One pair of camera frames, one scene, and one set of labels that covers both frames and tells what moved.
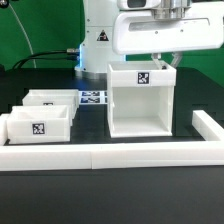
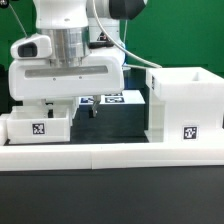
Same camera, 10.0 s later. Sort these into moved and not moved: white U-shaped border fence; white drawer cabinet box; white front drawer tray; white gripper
Moved: white gripper; white drawer cabinet box
Not moved: white front drawer tray; white U-shaped border fence
